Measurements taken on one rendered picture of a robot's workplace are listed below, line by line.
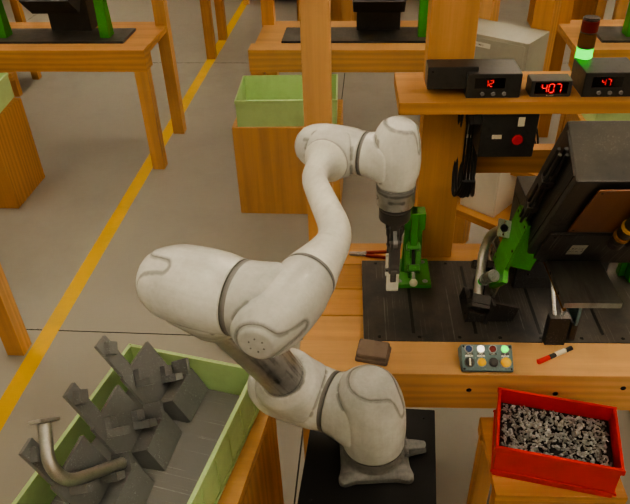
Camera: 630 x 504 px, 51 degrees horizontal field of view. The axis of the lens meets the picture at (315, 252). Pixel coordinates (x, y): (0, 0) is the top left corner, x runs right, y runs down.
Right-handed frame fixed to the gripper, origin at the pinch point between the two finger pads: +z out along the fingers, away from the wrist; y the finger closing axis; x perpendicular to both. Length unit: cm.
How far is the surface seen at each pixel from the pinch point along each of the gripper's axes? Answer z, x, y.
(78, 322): 131, -156, -125
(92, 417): 26, -75, 26
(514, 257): 15.7, 38.4, -27.9
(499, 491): 51, 29, 27
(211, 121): 132, -127, -377
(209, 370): 39, -52, -3
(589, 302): 19, 56, -11
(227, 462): 46, -43, 24
